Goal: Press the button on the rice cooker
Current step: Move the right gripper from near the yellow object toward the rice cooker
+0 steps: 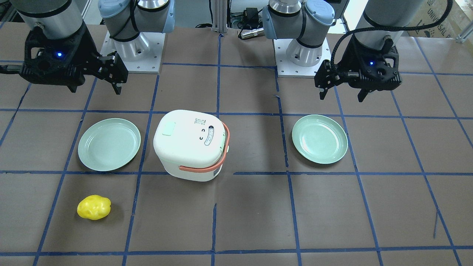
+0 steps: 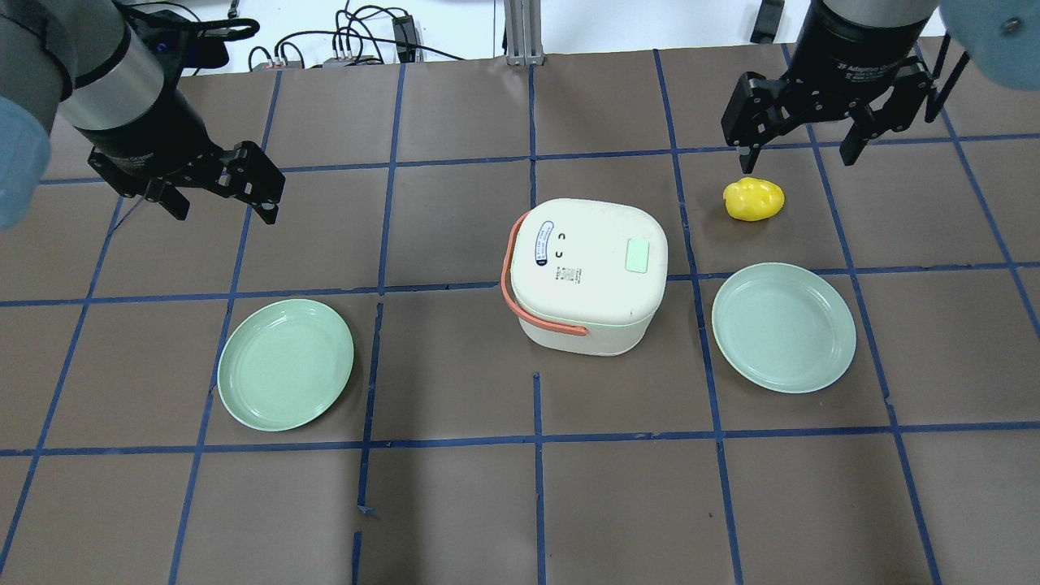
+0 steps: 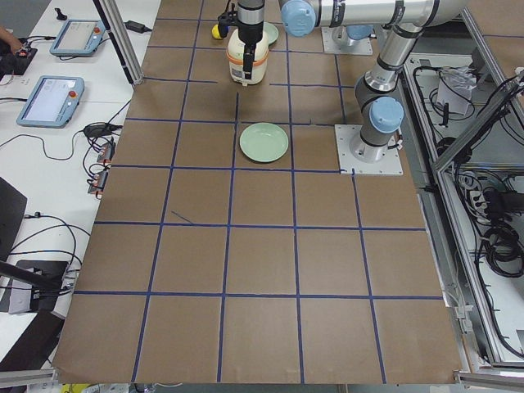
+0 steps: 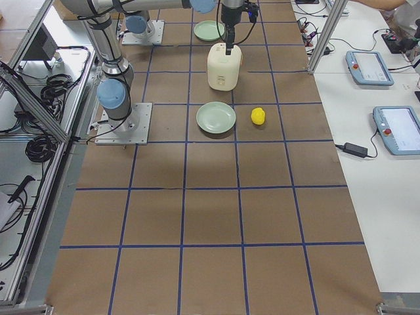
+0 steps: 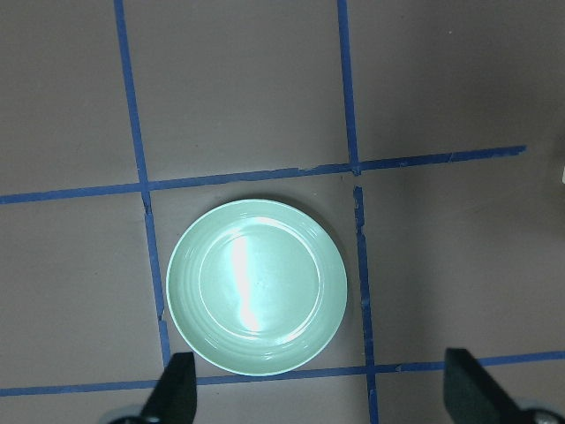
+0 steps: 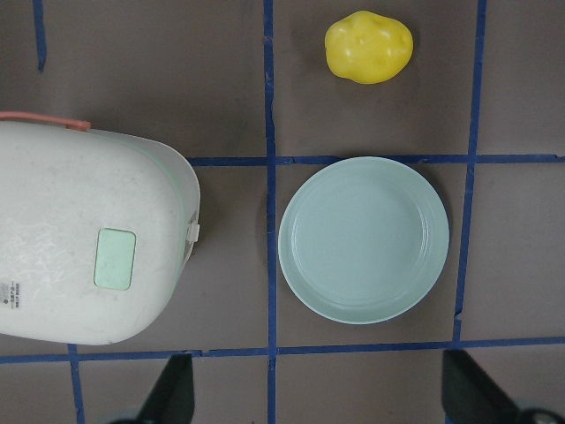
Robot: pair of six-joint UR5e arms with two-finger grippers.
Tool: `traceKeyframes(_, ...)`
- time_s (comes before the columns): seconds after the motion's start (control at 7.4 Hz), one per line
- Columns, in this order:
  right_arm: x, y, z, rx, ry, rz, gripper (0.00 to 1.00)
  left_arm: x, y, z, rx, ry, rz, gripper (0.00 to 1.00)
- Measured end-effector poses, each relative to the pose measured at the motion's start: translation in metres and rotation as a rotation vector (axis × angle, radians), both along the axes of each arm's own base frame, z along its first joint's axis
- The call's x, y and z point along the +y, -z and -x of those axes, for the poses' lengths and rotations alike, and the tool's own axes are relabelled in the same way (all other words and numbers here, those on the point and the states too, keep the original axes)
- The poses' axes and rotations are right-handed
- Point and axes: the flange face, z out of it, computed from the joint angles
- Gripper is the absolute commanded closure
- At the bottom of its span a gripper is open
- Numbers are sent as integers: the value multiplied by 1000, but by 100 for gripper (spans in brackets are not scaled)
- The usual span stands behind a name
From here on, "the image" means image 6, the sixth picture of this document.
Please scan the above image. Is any white rice cooker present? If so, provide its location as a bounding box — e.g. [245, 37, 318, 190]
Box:
[1, 111, 200, 345]

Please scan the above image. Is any yellow toy potato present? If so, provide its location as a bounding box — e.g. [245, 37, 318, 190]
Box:
[324, 11, 414, 85]

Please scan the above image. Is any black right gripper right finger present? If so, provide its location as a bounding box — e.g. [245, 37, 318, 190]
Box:
[441, 350, 530, 424]

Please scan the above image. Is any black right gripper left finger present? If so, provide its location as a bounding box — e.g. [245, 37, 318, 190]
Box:
[134, 354, 194, 424]

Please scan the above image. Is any green plate right side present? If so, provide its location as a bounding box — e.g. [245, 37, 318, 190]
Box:
[278, 157, 450, 325]

